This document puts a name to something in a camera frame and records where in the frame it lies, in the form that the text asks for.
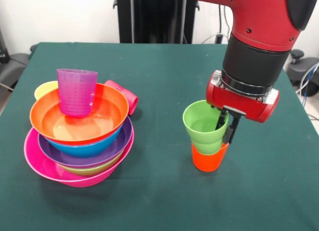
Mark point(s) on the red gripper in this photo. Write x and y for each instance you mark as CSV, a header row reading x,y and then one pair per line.
x,y
239,103

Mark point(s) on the green cup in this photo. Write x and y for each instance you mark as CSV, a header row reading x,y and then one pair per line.
x,y
207,147
199,116

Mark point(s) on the orange cup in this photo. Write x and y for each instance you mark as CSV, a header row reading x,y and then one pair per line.
x,y
207,163

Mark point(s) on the red cup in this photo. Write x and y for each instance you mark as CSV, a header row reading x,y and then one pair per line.
x,y
132,101

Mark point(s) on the purple bowl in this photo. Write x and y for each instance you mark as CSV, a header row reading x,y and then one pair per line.
x,y
124,138

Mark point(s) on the orange bowl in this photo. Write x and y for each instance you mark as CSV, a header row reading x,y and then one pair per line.
x,y
109,111

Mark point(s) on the blue bowl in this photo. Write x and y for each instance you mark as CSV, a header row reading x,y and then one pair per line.
x,y
87,150

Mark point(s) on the green bowl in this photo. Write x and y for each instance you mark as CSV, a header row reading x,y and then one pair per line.
x,y
87,171

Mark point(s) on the purple cup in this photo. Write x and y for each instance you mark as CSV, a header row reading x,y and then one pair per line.
x,y
76,93

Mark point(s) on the pink bowl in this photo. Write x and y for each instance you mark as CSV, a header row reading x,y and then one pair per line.
x,y
37,158

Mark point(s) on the dark green tablecloth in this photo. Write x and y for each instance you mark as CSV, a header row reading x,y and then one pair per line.
x,y
261,191

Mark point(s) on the black plug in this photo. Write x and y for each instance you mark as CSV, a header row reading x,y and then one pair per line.
x,y
219,39

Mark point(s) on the yellow cup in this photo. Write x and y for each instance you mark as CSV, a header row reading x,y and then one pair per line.
x,y
43,90

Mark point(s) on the black equipment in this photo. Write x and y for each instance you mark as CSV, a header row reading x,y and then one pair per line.
x,y
17,61

